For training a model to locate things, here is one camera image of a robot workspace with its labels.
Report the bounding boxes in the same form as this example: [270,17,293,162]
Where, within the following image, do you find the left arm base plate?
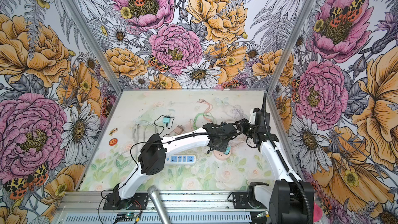
[103,192,149,211]

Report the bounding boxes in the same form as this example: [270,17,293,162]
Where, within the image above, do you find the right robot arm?
[240,108,314,224]

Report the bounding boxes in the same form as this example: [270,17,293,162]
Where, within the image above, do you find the white power strip cable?
[114,119,162,169]

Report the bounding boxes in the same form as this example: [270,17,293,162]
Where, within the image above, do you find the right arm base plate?
[228,191,266,209]

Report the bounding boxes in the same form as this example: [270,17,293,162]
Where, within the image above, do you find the pink multi-head USB cable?
[192,99,215,123]

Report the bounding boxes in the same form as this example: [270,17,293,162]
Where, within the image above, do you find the small green circuit board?
[115,213,141,223]

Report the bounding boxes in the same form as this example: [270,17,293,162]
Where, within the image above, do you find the teal usb charger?
[224,146,231,155]
[162,116,175,126]

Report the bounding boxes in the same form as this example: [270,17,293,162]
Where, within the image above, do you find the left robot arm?
[106,122,244,209]

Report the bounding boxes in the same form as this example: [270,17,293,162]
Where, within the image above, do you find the pink USB charger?
[174,125,184,135]

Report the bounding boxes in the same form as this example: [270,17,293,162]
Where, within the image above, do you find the black thin cable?
[153,114,175,134]

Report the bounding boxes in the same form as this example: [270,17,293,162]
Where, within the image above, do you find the silver microphone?
[147,185,172,224]

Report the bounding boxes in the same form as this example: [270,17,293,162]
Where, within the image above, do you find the pink plush toy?
[313,203,323,223]

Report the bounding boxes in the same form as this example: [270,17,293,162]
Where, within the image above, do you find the red round sticker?
[109,138,118,146]

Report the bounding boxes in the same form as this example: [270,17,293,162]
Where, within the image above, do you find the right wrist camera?
[249,108,262,125]

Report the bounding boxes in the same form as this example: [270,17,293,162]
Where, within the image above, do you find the white blue power strip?
[165,154,197,166]

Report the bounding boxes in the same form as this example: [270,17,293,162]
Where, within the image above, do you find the pink round power socket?
[212,150,231,161]

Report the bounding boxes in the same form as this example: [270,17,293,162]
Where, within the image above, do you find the lilac USB cable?
[214,96,252,122]

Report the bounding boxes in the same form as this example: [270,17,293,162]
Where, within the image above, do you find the aluminium front rail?
[52,190,271,224]

